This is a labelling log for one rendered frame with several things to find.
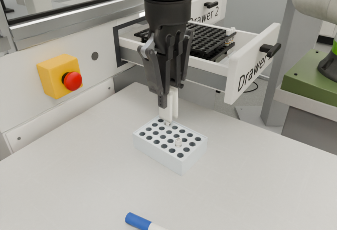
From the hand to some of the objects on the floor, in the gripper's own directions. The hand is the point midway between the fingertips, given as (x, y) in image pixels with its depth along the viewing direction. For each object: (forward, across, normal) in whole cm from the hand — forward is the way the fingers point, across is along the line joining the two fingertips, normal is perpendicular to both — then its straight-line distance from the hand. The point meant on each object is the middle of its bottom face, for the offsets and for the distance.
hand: (168, 103), depth 53 cm
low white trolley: (+85, -16, -7) cm, 86 cm away
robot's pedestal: (+85, +49, -24) cm, 101 cm away
